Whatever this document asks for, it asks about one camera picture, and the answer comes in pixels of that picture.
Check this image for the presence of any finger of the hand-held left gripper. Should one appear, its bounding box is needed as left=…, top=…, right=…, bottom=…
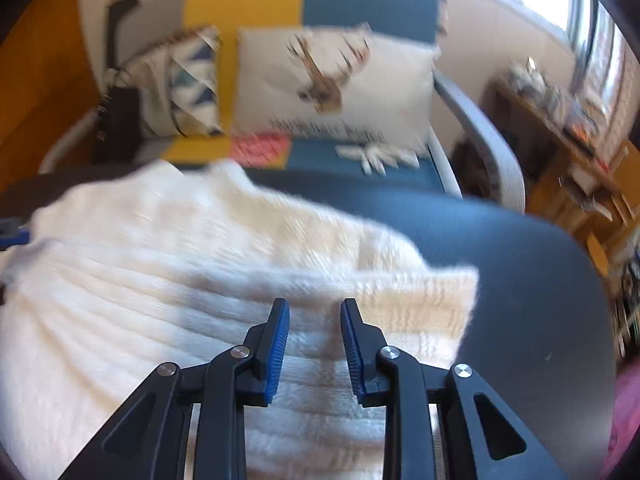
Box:
left=0, top=217, right=32, bottom=253

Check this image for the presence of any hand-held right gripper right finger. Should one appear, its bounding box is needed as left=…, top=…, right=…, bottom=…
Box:
left=340, top=298, right=568, bottom=480

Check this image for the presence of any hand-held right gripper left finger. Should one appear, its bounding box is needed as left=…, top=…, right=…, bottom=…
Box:
left=59, top=298, right=291, bottom=480

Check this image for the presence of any cream knit sweater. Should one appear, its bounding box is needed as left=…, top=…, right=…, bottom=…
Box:
left=0, top=158, right=481, bottom=480

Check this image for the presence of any black handbag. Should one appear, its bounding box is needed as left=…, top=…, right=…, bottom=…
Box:
left=95, top=82, right=143, bottom=163

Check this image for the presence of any white glove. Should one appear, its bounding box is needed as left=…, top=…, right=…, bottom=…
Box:
left=335, top=142, right=421, bottom=176

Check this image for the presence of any pink knitted cloth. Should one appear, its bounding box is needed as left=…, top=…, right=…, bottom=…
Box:
left=231, top=132, right=292, bottom=166

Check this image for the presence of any triangle pattern pillow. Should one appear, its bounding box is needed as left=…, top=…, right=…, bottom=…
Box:
left=120, top=25, right=223, bottom=138

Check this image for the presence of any deer print pillow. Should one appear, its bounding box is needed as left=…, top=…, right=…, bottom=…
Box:
left=234, top=22, right=438, bottom=153

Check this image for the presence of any pink quilt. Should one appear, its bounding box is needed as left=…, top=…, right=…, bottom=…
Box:
left=605, top=365, right=640, bottom=480

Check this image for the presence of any wooden side table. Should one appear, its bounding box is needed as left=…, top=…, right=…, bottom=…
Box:
left=495, top=82, right=640, bottom=221

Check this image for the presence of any cluster of jars and boxes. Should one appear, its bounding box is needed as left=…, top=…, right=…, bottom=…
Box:
left=507, top=57, right=616, bottom=156

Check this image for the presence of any blue yellow grey sofa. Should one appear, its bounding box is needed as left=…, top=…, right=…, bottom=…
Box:
left=37, top=0, right=526, bottom=213

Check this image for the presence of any beige patterned curtain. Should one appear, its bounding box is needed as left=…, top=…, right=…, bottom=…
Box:
left=595, top=0, right=640, bottom=126

